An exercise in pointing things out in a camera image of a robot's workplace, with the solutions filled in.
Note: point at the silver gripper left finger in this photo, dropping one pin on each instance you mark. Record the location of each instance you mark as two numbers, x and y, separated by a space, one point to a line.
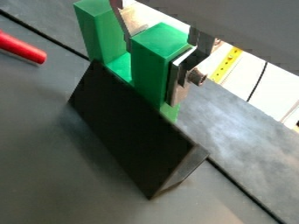
127 11

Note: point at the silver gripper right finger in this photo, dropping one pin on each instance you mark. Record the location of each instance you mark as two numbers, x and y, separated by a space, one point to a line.
183 71

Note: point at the green U-shaped block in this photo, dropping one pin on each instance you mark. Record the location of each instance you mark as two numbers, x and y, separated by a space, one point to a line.
139 59

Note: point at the red cylindrical peg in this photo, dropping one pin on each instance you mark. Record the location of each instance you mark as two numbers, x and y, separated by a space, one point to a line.
20 48

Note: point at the black angle bracket fixture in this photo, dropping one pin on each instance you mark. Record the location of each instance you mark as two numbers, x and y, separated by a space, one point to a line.
158 155

